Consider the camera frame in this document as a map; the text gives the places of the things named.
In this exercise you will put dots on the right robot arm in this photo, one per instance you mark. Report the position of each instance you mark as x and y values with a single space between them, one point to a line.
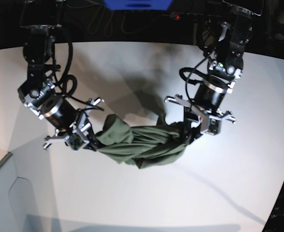
45 95

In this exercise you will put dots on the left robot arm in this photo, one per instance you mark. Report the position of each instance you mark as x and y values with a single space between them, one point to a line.
224 57

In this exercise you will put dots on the black power strip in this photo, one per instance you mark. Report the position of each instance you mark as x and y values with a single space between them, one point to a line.
177 16

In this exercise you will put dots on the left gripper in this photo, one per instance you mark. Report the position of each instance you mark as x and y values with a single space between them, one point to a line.
195 113

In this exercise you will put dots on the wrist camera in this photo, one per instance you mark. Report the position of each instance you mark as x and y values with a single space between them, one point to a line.
210 126
75 142

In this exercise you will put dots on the olive green t-shirt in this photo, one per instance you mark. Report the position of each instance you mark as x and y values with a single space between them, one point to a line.
142 146

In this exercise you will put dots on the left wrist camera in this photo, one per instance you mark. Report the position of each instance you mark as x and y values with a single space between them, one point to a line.
210 126

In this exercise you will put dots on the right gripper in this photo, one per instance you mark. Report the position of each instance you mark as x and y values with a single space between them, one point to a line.
67 121

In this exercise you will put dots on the blue box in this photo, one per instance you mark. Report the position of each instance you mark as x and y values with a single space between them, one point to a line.
118 5

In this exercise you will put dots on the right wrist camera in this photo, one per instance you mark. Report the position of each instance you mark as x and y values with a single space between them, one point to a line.
75 142

